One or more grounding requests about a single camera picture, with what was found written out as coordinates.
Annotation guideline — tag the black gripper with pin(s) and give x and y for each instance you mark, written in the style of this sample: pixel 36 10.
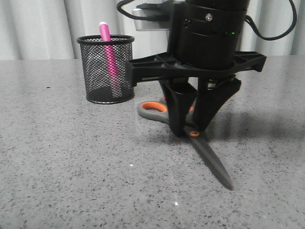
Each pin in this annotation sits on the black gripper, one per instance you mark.
pixel 202 43

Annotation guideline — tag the grey orange scissors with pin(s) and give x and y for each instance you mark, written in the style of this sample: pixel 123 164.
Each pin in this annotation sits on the grey orange scissors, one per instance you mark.
pixel 158 111

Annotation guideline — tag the pink marker pen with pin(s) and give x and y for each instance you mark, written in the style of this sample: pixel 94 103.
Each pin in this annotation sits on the pink marker pen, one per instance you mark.
pixel 111 61

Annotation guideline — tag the black mesh pen holder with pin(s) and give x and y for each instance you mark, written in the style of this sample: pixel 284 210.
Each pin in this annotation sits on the black mesh pen holder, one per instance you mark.
pixel 95 67

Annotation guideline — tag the grey curtain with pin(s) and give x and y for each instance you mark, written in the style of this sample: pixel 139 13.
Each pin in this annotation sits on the grey curtain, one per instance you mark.
pixel 48 29

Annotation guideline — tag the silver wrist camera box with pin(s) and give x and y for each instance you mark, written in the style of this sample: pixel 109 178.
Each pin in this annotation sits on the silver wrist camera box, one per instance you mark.
pixel 154 16

